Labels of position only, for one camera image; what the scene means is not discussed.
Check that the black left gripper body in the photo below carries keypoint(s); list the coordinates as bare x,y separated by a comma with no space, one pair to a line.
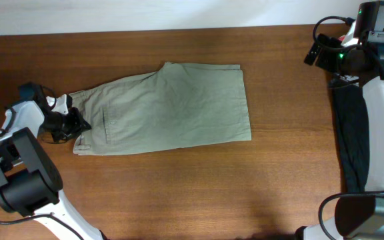
62,126

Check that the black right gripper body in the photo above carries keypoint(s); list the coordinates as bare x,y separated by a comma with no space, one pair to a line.
331,60

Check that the khaki shorts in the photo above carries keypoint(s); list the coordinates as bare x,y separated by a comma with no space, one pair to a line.
179,106

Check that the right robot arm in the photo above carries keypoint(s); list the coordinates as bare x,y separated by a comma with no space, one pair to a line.
356,62

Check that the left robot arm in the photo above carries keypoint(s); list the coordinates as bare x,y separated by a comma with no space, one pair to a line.
30,183

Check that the black folded garment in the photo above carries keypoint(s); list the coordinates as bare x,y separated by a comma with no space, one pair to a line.
351,127

